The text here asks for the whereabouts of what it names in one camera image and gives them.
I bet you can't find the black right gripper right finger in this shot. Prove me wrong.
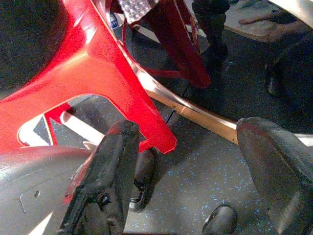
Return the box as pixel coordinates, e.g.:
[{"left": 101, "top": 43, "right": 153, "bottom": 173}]
[{"left": 235, "top": 117, "right": 313, "bottom": 235}]

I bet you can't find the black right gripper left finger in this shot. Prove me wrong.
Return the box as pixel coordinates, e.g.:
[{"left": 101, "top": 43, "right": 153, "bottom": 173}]
[{"left": 58, "top": 119, "right": 141, "bottom": 235}]

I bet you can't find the black robot foot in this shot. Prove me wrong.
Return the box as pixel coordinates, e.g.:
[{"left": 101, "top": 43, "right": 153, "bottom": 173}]
[
  {"left": 128, "top": 148, "right": 157, "bottom": 213},
  {"left": 202, "top": 205, "right": 238, "bottom": 235}
]

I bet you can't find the silver robot leg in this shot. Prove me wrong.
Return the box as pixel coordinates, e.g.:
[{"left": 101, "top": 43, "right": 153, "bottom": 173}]
[{"left": 0, "top": 145, "right": 98, "bottom": 235}]

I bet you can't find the light wooden board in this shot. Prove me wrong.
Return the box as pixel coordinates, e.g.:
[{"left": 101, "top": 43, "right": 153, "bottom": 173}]
[{"left": 146, "top": 70, "right": 239, "bottom": 145}]

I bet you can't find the red plastic stool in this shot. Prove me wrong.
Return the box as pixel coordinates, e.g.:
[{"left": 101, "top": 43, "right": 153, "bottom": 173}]
[
  {"left": 0, "top": 0, "right": 178, "bottom": 155},
  {"left": 122, "top": 0, "right": 211, "bottom": 89}
]

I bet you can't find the bare person foot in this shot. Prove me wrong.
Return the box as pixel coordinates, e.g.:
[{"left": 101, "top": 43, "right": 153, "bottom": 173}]
[{"left": 239, "top": 9, "right": 278, "bottom": 25}]

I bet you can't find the dark trouser leg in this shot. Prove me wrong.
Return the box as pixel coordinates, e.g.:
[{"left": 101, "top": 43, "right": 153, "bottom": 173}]
[{"left": 192, "top": 0, "right": 228, "bottom": 65}]

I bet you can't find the grey perforated basket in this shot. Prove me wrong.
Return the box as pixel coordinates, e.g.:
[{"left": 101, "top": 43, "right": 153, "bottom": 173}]
[{"left": 118, "top": 0, "right": 158, "bottom": 18}]

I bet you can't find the white metal frame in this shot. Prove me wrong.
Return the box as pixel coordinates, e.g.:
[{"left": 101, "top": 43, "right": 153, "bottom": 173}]
[{"left": 60, "top": 111, "right": 105, "bottom": 145}]

